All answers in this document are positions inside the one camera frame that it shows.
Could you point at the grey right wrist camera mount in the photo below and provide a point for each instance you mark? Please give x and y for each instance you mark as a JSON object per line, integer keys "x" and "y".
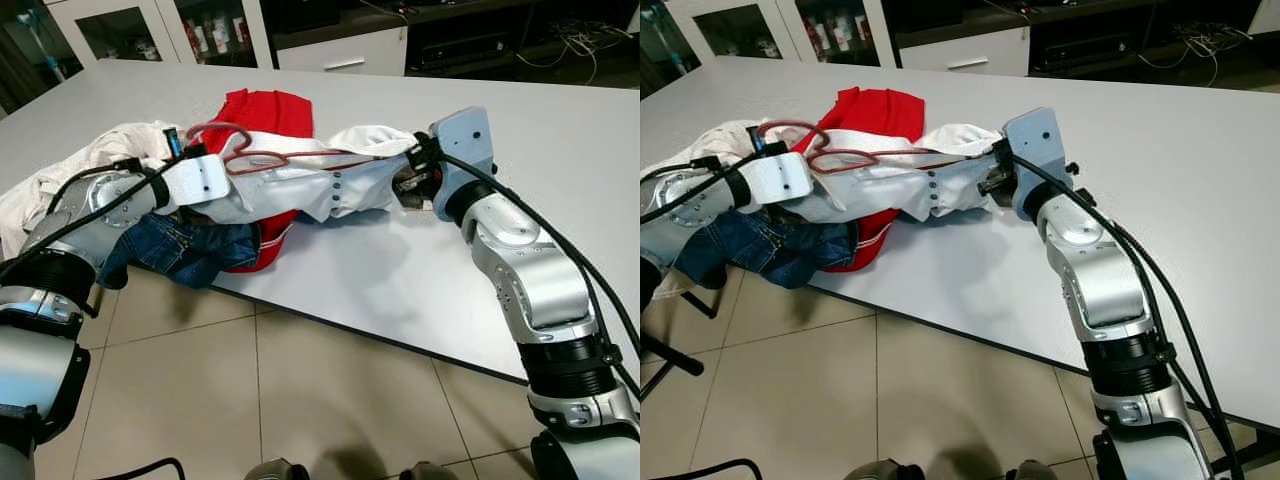
{"x": 1035, "y": 140}
{"x": 465, "y": 140}

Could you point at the red plastic hanger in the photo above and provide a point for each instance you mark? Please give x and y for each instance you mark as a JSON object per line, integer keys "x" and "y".
{"x": 790, "y": 122}
{"x": 215, "y": 125}

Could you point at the white glass-door cabinet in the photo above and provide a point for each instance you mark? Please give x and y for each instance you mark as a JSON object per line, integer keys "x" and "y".
{"x": 787, "y": 35}
{"x": 165, "y": 35}

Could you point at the white table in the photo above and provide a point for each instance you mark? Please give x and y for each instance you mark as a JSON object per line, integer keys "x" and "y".
{"x": 560, "y": 140}
{"x": 1180, "y": 150}

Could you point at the white t-shirt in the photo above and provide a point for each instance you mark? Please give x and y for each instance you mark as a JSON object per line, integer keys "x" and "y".
{"x": 100, "y": 150}
{"x": 725, "y": 140}

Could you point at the grey right robot leg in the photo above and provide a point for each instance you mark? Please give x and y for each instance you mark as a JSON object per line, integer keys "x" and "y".
{"x": 428, "y": 473}
{"x": 1032, "y": 472}

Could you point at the grey left robot leg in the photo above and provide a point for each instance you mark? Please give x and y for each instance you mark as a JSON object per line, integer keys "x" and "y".
{"x": 896, "y": 471}
{"x": 277, "y": 471}

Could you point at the black TV stand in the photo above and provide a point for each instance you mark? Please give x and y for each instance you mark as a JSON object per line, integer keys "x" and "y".
{"x": 1100, "y": 50}
{"x": 480, "y": 50}

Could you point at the blue denim jeans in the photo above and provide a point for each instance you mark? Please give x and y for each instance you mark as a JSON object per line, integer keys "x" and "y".
{"x": 170, "y": 250}
{"x": 760, "y": 250}

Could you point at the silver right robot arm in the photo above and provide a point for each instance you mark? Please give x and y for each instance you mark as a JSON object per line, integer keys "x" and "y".
{"x": 530, "y": 280}
{"x": 1100, "y": 280}

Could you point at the grey robot leg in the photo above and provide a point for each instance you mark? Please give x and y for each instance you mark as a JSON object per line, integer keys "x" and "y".
{"x": 1032, "y": 472}
{"x": 277, "y": 471}
{"x": 896, "y": 471}
{"x": 428, "y": 473}

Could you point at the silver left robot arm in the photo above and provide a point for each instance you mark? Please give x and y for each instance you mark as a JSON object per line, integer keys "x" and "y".
{"x": 90, "y": 210}
{"x": 680, "y": 215}

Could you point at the white drawer front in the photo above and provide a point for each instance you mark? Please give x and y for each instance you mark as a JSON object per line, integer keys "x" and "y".
{"x": 300, "y": 50}
{"x": 930, "y": 50}

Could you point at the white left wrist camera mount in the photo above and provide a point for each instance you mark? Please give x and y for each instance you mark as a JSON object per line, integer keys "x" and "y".
{"x": 775, "y": 178}
{"x": 195, "y": 180}

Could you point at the red garment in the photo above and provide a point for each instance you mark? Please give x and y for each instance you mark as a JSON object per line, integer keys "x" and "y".
{"x": 270, "y": 112}
{"x": 885, "y": 110}

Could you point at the light blue mop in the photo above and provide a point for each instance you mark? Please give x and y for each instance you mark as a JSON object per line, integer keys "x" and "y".
{"x": 40, "y": 40}
{"x": 665, "y": 35}

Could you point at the white button shirt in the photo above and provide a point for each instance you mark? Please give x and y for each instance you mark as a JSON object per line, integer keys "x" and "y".
{"x": 900, "y": 185}
{"x": 320, "y": 185}

